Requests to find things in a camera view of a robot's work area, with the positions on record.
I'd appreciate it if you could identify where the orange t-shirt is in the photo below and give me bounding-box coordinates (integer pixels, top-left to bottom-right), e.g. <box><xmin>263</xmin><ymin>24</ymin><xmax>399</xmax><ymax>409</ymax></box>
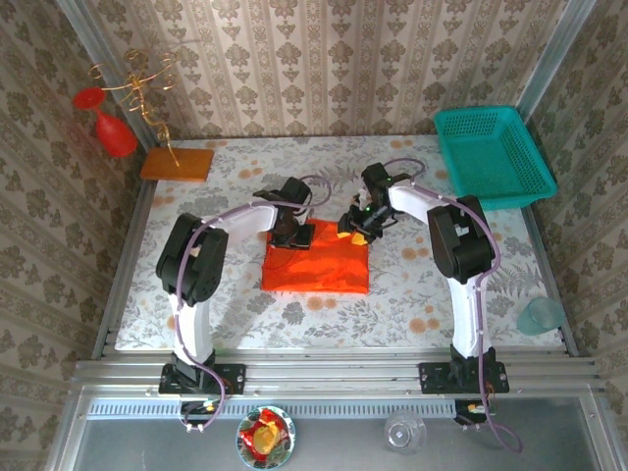
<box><xmin>260</xmin><ymin>219</ymin><xmax>371</xmax><ymax>296</ymax></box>

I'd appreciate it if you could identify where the floral tablecloth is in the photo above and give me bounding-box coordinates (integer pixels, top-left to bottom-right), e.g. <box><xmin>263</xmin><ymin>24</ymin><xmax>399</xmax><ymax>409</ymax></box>
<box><xmin>115</xmin><ymin>135</ymin><xmax>563</xmax><ymax>350</ymax></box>

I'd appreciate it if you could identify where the orange wooden base board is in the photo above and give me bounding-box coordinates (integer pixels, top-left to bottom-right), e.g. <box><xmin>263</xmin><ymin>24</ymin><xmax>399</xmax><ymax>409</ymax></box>
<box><xmin>139</xmin><ymin>146</ymin><xmax>216</xmax><ymax>183</ymax></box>

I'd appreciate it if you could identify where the teal plastic basket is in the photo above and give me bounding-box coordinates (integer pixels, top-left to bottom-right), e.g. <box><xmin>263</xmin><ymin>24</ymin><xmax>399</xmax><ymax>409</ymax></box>
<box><xmin>433</xmin><ymin>105</ymin><xmax>558</xmax><ymax>213</ymax></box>

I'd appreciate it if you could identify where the teal plastic cup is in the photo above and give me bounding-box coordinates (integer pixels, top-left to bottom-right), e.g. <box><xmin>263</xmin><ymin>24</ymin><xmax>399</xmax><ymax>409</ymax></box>
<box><xmin>516</xmin><ymin>295</ymin><xmax>563</xmax><ymax>338</ymax></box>

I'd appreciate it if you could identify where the clear glass bowl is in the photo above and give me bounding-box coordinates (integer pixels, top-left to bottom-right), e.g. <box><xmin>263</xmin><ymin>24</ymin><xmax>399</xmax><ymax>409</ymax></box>
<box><xmin>384</xmin><ymin>409</ymin><xmax>428</xmax><ymax>455</ymax></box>

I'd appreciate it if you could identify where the red plastic goblet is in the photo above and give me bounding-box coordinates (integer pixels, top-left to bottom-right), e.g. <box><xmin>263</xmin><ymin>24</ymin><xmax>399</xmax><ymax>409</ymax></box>
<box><xmin>73</xmin><ymin>86</ymin><xmax>139</xmax><ymax>159</ymax></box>

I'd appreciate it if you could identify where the red yellow snack packet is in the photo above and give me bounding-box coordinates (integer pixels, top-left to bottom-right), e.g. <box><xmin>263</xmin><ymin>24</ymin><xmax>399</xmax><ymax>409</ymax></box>
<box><xmin>240</xmin><ymin>407</ymin><xmax>288</xmax><ymax>455</ymax></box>

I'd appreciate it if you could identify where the patterned plate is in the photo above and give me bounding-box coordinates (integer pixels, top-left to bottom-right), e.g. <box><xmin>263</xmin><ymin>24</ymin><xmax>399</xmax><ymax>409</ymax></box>
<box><xmin>235</xmin><ymin>405</ymin><xmax>297</xmax><ymax>470</ymax></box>

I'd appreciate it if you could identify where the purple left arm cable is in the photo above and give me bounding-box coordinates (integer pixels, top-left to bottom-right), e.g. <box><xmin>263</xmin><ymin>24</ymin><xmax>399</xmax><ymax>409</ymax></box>
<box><xmin>173</xmin><ymin>175</ymin><xmax>334</xmax><ymax>434</ymax></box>

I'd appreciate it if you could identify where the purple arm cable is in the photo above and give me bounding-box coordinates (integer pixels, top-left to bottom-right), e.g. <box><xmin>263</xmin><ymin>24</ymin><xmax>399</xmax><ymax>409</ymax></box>
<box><xmin>381</xmin><ymin>157</ymin><xmax>524</xmax><ymax>453</ymax></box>
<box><xmin>173</xmin><ymin>175</ymin><xmax>334</xmax><ymax>434</ymax></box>

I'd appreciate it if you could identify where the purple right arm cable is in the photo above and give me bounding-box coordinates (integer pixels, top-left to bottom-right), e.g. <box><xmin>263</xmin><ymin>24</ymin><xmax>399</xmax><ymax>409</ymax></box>
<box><xmin>381</xmin><ymin>157</ymin><xmax>524</xmax><ymax>453</ymax></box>

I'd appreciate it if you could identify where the aluminium frame rail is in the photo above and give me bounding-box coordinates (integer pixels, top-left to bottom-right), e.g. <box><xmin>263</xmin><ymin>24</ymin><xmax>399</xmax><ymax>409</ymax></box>
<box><xmin>73</xmin><ymin>346</ymin><xmax>605</xmax><ymax>394</ymax></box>

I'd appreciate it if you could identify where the grey slotted cable duct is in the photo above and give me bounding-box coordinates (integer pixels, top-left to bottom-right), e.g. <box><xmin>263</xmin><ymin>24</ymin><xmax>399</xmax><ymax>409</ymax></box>
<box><xmin>85</xmin><ymin>397</ymin><xmax>457</xmax><ymax>421</ymax></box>

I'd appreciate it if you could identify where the gold wire glass holder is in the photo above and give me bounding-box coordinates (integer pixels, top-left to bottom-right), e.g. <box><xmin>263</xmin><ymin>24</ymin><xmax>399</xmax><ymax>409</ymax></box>
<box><xmin>87</xmin><ymin>47</ymin><xmax>181</xmax><ymax>166</ymax></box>

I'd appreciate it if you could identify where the aluminium frame post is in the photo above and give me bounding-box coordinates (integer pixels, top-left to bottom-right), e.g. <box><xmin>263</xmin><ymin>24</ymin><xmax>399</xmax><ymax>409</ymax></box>
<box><xmin>517</xmin><ymin>0</ymin><xmax>598</xmax><ymax>124</ymax></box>
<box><xmin>52</xmin><ymin>0</ymin><xmax>154</xmax><ymax>154</ymax></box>

